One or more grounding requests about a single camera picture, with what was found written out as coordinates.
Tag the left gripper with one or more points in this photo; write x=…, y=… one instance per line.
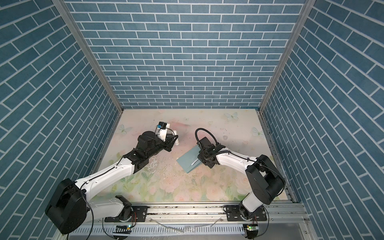
x=169, y=144

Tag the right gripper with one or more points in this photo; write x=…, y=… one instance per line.
x=200, y=158

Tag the teal envelope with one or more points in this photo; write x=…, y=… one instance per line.
x=189, y=161

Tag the white glue stick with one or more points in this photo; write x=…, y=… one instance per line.
x=176, y=138

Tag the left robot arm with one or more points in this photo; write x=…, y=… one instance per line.
x=70, y=205

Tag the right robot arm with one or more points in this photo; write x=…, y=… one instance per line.
x=265, y=180

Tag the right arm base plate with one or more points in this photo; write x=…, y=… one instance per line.
x=236, y=213

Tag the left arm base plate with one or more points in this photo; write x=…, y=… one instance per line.
x=133, y=215

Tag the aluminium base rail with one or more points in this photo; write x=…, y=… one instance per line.
x=277, y=212

